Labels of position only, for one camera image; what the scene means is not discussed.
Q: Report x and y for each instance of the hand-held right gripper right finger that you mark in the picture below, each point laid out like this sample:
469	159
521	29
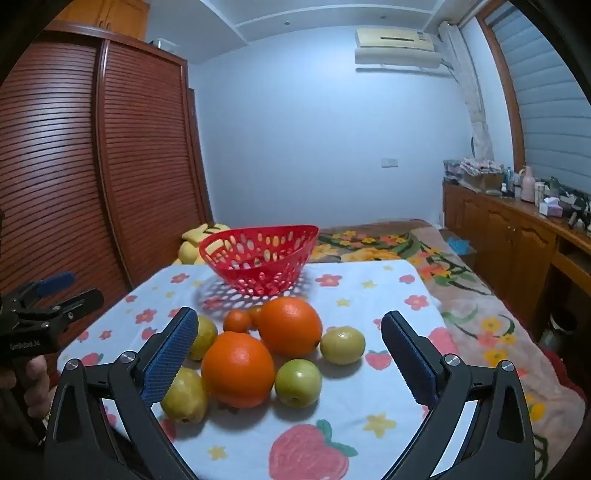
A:
425	385

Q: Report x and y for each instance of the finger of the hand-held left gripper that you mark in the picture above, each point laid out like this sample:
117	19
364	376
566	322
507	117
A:
55	279
78	304

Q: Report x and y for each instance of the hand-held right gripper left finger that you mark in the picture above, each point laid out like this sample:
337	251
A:
168	364

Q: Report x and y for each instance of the large green jujube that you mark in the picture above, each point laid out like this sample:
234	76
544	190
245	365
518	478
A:
187	401

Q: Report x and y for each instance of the large orange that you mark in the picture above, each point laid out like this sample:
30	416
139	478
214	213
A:
238	369
290	325

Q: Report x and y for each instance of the small tangerine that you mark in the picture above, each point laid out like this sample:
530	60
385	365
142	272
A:
255	315
238	321

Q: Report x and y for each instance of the red perforated plastic basket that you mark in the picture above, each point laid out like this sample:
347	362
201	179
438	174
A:
308	240

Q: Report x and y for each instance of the person's left hand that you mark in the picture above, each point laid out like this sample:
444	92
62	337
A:
37	383

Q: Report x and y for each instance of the white floral strawberry tablecloth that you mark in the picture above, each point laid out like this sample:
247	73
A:
369	314

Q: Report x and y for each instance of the floral bed blanket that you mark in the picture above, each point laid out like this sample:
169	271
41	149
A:
461	295

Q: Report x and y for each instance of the yellow plush toy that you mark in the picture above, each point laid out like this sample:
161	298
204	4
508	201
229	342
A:
191	251

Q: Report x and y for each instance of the dark red cloth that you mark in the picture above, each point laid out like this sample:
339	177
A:
565	374

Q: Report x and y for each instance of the blue cloth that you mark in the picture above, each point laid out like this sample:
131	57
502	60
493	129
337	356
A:
457	244

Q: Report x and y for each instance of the grey trash bin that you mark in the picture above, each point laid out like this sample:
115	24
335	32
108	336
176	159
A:
561	327

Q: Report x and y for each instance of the brown louvered wardrobe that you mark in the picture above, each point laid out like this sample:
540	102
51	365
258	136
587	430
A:
138	138

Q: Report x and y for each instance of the wooden sideboard cabinet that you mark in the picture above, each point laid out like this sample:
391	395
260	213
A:
503	230

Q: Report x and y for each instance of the cardboard box with cloths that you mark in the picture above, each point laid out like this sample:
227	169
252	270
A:
480	177

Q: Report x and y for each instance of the small pink box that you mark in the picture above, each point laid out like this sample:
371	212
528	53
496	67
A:
551	207

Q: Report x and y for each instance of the white jar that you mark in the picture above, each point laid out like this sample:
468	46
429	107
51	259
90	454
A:
539	193

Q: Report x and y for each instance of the blue bottle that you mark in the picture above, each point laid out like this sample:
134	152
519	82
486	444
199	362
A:
508	176

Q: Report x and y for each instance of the pink bottle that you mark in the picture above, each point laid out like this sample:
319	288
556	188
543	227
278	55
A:
527	184

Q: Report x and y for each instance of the black and white toy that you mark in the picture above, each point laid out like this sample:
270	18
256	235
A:
577	207

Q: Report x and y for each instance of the wooden overhead cabinet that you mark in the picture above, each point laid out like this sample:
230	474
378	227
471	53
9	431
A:
115	16

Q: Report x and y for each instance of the beige curtain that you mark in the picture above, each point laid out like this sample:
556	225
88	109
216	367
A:
475	115

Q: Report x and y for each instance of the window blind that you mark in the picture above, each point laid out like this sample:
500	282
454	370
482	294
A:
545	115

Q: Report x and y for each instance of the white air conditioner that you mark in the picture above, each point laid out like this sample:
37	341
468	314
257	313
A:
397	57

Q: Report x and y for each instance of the white wall socket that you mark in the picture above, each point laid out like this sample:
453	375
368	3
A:
389	162

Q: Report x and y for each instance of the wooden window frame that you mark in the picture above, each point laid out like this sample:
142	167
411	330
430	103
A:
501	69

